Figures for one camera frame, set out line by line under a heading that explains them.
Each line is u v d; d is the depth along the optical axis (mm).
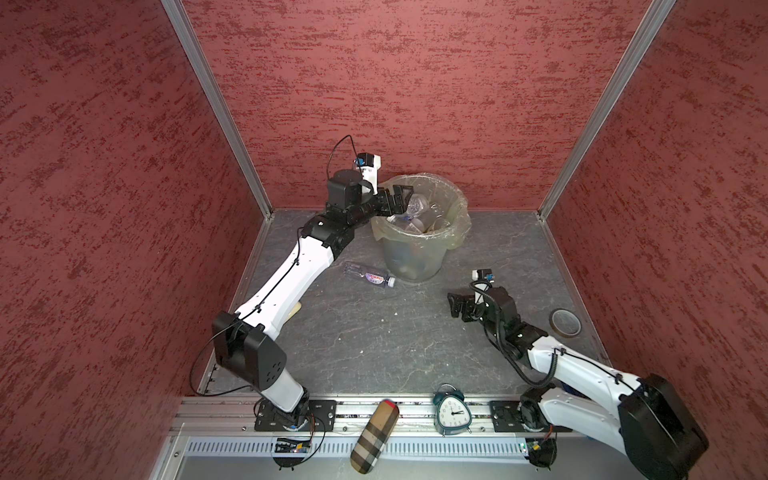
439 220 920
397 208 656
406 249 840
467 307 762
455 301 772
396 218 974
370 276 953
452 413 711
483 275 743
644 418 405
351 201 561
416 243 787
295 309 917
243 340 411
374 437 689
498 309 623
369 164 633
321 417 740
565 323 910
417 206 1001
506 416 743
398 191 646
